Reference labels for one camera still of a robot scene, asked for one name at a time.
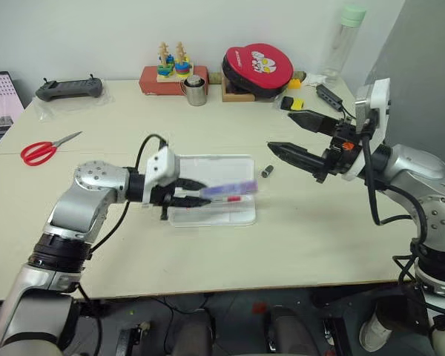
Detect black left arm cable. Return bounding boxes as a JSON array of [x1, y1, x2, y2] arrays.
[[76, 133, 171, 260]]

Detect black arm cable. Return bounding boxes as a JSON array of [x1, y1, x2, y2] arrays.
[[360, 122, 431, 242], [76, 133, 171, 260]]

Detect red handled scissors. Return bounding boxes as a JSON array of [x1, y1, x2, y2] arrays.
[[20, 131, 84, 167]]

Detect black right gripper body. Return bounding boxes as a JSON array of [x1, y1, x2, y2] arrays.
[[320, 119, 361, 178]]

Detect wooden colourful stacking toy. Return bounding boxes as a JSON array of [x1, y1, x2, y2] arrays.
[[156, 40, 195, 85]]

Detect white shoe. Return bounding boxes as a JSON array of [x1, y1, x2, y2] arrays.
[[358, 299, 395, 354]]

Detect red cardboard box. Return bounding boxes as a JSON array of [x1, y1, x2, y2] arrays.
[[138, 65, 210, 97]]

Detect black and yellow block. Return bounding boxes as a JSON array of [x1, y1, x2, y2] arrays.
[[280, 95, 306, 112]]

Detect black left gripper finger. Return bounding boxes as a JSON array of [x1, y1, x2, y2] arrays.
[[177, 177, 210, 191], [171, 196, 213, 209]]

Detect stainless steel mug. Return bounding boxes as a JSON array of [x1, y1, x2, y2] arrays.
[[179, 74, 208, 108]]

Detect crumpled white plastic wrap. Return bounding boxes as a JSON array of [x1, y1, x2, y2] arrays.
[[303, 72, 330, 88]]

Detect grey partition panel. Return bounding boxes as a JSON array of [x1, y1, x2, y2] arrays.
[[363, 0, 445, 159]]

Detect small wooden tray box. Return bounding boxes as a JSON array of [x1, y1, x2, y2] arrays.
[[221, 75, 257, 103]]

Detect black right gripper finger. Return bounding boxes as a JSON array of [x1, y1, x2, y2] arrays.
[[266, 140, 329, 185], [287, 109, 337, 136]]

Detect black usb hub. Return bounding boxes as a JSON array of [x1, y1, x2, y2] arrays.
[[315, 83, 357, 122]]

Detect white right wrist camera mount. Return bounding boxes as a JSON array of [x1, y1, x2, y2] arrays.
[[342, 77, 392, 182]]

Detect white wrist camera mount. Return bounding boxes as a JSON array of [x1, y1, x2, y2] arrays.
[[141, 146, 181, 205], [342, 77, 392, 182]]

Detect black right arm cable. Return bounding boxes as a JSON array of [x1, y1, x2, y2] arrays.
[[360, 122, 431, 242]]

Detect red round cartoon case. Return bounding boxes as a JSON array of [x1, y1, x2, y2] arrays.
[[221, 42, 295, 99]]

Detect laptop with pink screen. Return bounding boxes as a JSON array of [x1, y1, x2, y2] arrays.
[[0, 70, 25, 136]]

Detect grey handheld controller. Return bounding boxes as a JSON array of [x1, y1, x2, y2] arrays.
[[35, 74, 105, 102]]

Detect clear bottle with green cap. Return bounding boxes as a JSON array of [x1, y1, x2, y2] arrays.
[[318, 4, 368, 87]]

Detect purple marker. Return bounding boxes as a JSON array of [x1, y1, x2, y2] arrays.
[[200, 179, 260, 198]]

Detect clear plastic pencil case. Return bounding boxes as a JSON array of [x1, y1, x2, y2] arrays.
[[168, 154, 259, 228]]

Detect clear plastic bag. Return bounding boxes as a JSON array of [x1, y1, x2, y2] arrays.
[[30, 82, 115, 122]]

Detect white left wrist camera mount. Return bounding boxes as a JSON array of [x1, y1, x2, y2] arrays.
[[141, 146, 181, 205]]

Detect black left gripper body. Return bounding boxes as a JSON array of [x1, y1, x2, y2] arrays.
[[150, 178, 183, 222]]

